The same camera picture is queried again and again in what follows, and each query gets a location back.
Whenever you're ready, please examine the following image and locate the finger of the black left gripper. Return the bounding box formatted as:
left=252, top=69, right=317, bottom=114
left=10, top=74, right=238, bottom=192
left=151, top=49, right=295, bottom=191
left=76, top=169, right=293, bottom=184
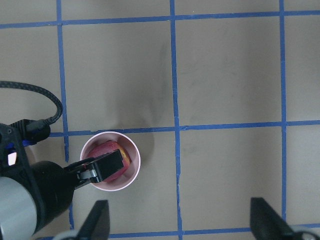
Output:
left=63, top=150, right=124, bottom=188

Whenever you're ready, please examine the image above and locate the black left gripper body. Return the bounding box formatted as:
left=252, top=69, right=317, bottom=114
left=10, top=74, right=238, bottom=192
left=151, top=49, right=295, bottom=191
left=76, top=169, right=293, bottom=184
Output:
left=31, top=161, right=78, bottom=232

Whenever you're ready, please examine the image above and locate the red apple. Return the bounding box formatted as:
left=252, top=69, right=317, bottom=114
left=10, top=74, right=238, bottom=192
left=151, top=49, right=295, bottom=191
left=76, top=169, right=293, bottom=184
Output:
left=87, top=140, right=131, bottom=183

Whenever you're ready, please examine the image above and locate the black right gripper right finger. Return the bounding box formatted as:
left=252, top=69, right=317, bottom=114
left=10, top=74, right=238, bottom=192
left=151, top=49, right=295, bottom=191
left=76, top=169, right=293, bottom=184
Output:
left=249, top=197, right=320, bottom=240

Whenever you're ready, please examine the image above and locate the pink bowl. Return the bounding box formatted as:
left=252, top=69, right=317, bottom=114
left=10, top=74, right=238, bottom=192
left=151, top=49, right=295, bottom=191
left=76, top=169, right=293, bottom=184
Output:
left=80, top=131, right=141, bottom=192

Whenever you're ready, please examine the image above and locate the black braided camera cable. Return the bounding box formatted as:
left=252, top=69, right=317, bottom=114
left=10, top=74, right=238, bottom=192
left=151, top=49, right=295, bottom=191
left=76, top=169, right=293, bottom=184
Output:
left=0, top=80, right=64, bottom=126

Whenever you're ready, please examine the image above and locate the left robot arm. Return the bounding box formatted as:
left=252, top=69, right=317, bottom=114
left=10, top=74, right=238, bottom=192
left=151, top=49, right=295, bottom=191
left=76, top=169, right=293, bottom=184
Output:
left=0, top=150, right=124, bottom=240

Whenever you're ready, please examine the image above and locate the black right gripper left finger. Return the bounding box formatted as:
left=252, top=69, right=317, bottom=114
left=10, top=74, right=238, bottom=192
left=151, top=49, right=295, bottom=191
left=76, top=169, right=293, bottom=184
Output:
left=75, top=200, right=111, bottom=240

